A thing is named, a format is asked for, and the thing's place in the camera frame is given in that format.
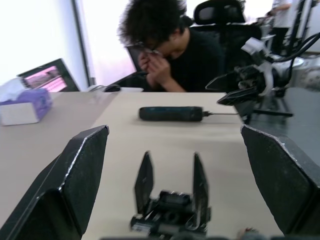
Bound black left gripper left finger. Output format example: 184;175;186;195
0;124;110;240

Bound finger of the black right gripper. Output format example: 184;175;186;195
205;72;245;91
216;88;255;106

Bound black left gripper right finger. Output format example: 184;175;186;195
240;124;320;236

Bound dark blue electric screwdriver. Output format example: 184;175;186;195
138;105;239;123

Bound black spare gripper body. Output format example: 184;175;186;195
129;151;213;236

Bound seated person in black shirt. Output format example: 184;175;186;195
116;0;226;93

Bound standing person in white shirt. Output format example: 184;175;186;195
270;0;294;55

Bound black office chair with headrest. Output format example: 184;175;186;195
192;0;263;76

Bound purple and white tissue box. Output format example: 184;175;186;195
0;77;54;127

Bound black computer mouse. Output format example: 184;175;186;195
103;84;122;93

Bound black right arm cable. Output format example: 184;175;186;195
272;33;320;64

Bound dark window frame post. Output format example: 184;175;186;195
71;0;97;87

